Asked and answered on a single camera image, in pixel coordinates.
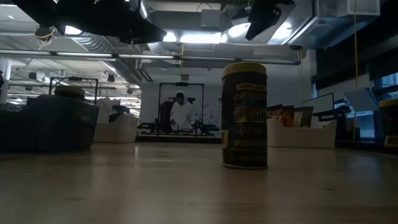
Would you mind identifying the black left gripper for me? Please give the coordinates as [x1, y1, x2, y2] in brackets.
[93, 0, 167, 44]

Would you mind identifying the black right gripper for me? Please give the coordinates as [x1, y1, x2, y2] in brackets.
[244, 0, 296, 41]

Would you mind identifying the green lid spice jar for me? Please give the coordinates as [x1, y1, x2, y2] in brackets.
[108, 105, 131, 123]

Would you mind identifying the taco seasoning packet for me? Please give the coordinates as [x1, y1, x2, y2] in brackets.
[281, 105, 295, 128]
[294, 106, 314, 128]
[267, 105, 284, 121]

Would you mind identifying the yellow lid spice jar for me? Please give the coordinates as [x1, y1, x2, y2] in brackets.
[221, 62, 269, 170]
[54, 85, 86, 102]

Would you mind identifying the long horizontal pipe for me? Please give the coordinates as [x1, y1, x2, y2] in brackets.
[0, 49, 302, 66]

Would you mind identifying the grey ceiling box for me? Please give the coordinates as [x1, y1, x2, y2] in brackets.
[200, 9, 221, 29]

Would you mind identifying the ceiling light panel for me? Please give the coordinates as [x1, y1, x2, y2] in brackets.
[161, 29, 224, 44]

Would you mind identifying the person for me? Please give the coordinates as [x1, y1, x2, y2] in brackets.
[169, 91, 197, 133]

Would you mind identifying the computer monitor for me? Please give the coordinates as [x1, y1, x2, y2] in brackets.
[300, 92, 336, 114]

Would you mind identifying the white plastic bin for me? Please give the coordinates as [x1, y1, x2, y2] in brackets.
[93, 98, 140, 144]
[266, 117, 338, 149]

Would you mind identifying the grey angled panel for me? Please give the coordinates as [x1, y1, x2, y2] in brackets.
[343, 88, 379, 113]

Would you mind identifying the dark grey plastic bin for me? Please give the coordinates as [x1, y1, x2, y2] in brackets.
[0, 95, 100, 153]

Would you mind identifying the silver ventilation duct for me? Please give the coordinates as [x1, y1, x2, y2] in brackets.
[70, 36, 155, 83]

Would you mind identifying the yellow hanging cable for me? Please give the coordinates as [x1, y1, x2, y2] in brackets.
[352, 0, 359, 142]

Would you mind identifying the ceiling dome with wires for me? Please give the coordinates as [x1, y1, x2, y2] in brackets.
[34, 26, 57, 43]

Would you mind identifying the black aluminium table frame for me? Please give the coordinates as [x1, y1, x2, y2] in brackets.
[136, 133, 398, 153]

